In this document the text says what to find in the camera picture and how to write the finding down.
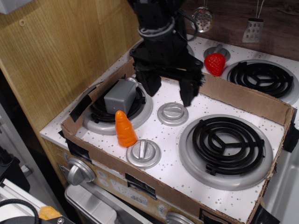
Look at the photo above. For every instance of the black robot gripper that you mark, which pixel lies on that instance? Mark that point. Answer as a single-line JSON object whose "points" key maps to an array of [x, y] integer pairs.
{"points": [[185, 65]]}

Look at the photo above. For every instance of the grey pepper shaker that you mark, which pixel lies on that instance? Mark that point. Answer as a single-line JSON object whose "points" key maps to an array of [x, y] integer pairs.
{"points": [[121, 96]]}

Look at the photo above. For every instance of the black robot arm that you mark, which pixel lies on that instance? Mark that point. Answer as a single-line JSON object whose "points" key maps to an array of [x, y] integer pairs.
{"points": [[158, 19]]}

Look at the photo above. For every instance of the silver stove knob centre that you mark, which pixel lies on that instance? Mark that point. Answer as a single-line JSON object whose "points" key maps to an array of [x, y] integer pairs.
{"points": [[172, 114]]}

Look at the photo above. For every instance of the silver stove knob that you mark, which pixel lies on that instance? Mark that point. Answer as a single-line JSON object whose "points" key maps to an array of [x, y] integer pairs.
{"points": [[172, 114], [143, 154], [218, 49]]}

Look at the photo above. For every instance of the red toy strawberry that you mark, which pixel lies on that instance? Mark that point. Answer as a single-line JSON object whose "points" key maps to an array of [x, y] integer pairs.
{"points": [[215, 63]]}

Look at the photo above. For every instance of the back left black burner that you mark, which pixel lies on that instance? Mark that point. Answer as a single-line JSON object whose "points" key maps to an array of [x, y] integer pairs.
{"points": [[190, 50]]}

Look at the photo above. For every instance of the black burner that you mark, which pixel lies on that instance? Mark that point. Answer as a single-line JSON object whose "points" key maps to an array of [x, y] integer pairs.
{"points": [[264, 76], [97, 120], [225, 152], [190, 50]]}

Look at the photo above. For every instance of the silver stove knob back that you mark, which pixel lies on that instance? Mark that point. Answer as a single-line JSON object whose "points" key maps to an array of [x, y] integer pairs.
{"points": [[218, 49]]}

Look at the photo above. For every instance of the orange toy carrot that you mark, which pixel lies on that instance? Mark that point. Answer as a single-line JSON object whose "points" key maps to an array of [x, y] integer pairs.
{"points": [[125, 132]]}

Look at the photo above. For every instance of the hanging silver strainer ladle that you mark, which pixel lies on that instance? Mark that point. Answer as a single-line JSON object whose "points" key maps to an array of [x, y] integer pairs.
{"points": [[203, 18]]}

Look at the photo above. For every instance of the silver stove knob front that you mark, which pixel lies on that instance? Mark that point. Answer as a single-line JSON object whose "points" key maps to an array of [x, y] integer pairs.
{"points": [[143, 154]]}

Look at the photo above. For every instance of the front left black burner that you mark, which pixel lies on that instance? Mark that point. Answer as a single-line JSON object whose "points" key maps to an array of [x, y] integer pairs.
{"points": [[97, 120]]}

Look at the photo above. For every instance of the front right black burner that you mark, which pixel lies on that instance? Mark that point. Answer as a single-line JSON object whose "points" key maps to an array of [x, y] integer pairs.
{"points": [[225, 152]]}

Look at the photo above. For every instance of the back right black burner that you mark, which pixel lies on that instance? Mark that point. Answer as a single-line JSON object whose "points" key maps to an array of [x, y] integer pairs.
{"points": [[264, 76]]}

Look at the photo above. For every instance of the hanging silver spatula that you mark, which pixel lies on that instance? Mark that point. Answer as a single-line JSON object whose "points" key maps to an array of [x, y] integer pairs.
{"points": [[254, 27]]}

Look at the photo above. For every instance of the oven clock display label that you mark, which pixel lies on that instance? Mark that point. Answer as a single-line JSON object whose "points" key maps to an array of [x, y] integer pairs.
{"points": [[126, 191]]}

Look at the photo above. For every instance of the silver oven dial left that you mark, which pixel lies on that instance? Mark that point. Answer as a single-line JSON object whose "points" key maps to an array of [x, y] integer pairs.
{"points": [[79, 172]]}

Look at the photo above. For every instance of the silver oven dial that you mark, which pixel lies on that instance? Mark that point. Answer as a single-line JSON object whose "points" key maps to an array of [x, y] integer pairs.
{"points": [[175, 218], [79, 172]]}

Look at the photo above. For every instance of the silver oven dial right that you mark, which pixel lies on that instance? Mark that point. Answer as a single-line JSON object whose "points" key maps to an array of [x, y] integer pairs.
{"points": [[175, 218]]}

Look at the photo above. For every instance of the brown cardboard box tray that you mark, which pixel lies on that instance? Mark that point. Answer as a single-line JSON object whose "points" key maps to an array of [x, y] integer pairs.
{"points": [[168, 186]]}

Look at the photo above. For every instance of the small orange object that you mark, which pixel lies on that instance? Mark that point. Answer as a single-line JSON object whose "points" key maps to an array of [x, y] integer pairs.
{"points": [[48, 212]]}

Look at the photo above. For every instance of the silver oven door handle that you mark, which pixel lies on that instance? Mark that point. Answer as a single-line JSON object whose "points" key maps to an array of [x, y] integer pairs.
{"points": [[101, 207]]}

